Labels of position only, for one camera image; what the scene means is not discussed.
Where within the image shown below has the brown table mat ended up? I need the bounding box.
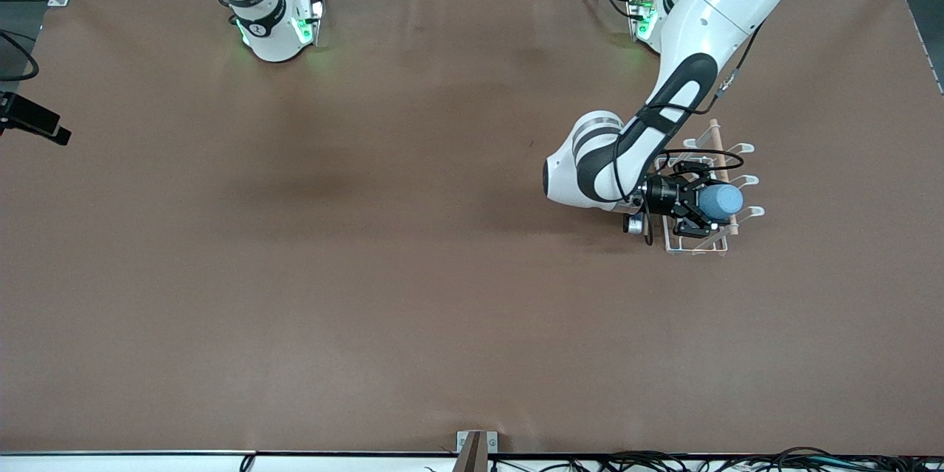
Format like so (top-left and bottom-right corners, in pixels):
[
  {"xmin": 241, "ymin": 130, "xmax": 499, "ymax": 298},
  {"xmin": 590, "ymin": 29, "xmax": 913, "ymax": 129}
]
[{"xmin": 0, "ymin": 0, "xmax": 944, "ymax": 456}]

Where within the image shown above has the black cable bundle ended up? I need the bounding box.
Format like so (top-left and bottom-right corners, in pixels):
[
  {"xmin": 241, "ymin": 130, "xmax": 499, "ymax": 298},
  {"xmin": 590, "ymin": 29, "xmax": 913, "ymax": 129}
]
[{"xmin": 424, "ymin": 446, "xmax": 944, "ymax": 472}]

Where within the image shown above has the metal table edge bracket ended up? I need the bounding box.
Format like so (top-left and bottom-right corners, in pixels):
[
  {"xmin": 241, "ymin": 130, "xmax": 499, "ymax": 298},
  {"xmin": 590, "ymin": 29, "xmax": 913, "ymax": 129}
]
[{"xmin": 456, "ymin": 430, "xmax": 499, "ymax": 472}]

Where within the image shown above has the black right arm wrist cable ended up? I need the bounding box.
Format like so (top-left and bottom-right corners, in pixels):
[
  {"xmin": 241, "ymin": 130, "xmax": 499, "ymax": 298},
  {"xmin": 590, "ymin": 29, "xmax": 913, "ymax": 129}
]
[{"xmin": 0, "ymin": 29, "xmax": 40, "ymax": 83}]

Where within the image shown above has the white wire cup holder rack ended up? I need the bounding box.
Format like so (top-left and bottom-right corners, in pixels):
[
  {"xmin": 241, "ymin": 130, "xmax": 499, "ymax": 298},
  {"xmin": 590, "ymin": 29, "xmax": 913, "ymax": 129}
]
[{"xmin": 655, "ymin": 119, "xmax": 766, "ymax": 257}]

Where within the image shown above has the blue plastic cup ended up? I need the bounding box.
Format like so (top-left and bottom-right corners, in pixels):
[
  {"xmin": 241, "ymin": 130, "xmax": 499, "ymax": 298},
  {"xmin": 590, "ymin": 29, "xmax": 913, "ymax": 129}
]
[{"xmin": 697, "ymin": 183, "xmax": 745, "ymax": 223}]

